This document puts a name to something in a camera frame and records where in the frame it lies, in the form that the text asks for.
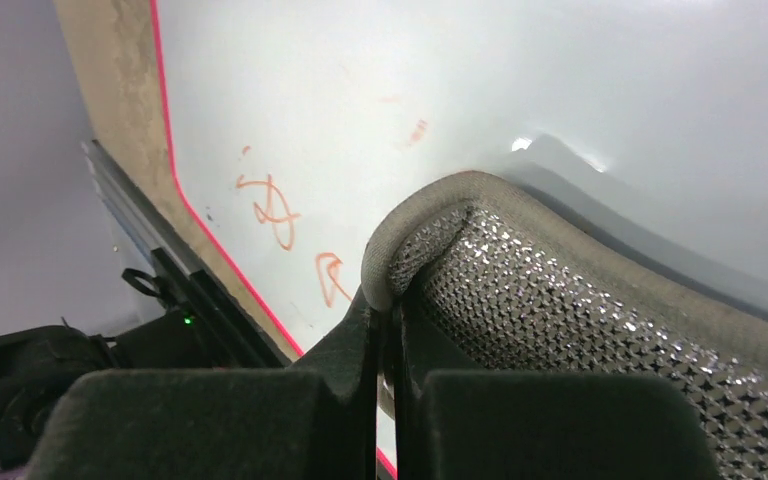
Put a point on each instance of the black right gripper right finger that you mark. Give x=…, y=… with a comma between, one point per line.
x=458, y=420

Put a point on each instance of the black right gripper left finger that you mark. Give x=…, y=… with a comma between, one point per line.
x=314, y=419

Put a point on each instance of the white board with pink rim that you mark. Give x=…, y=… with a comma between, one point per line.
x=295, y=127

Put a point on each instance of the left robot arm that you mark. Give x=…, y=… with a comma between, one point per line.
x=38, y=365

